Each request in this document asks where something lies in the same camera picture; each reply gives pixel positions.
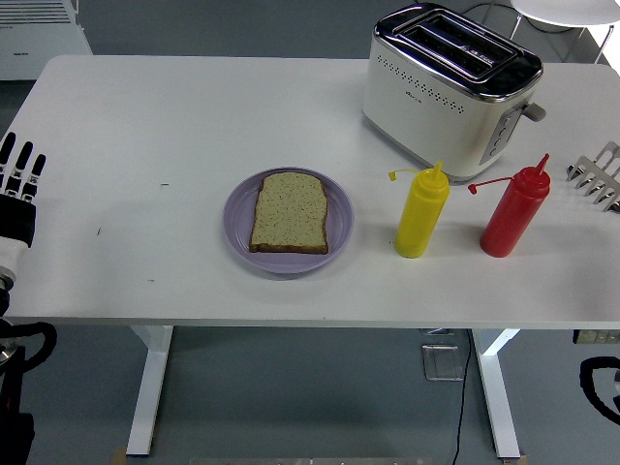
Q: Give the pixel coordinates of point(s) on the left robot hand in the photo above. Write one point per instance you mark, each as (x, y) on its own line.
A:
(17, 218)

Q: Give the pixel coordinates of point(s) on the red squeeze bottle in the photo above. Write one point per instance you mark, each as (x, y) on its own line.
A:
(513, 213)

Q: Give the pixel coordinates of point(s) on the white table leg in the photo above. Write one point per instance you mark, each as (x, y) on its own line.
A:
(496, 387)
(150, 387)

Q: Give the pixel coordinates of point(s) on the bread slice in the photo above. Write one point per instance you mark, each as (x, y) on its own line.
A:
(290, 215)

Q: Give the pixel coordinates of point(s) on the white chrome toaster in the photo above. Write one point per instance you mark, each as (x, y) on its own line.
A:
(436, 97)

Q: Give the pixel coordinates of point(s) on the metal toast rack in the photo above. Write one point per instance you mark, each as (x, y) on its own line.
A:
(598, 176)

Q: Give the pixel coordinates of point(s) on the purple plate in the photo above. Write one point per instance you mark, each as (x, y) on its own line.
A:
(239, 232)

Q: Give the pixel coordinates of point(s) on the clear floor plate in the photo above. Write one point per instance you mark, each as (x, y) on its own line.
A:
(443, 363)

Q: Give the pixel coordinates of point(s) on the white floor appliance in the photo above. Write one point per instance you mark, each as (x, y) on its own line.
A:
(34, 43)

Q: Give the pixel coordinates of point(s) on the white round table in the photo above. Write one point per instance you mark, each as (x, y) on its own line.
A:
(567, 9)

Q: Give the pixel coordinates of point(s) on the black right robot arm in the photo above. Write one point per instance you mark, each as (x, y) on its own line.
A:
(587, 382)

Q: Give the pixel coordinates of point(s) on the yellow squeeze bottle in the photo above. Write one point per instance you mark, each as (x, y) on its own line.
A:
(419, 213)

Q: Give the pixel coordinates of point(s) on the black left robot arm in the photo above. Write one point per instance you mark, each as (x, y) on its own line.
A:
(14, 387)

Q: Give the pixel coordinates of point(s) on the table control box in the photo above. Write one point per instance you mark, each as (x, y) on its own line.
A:
(588, 336)

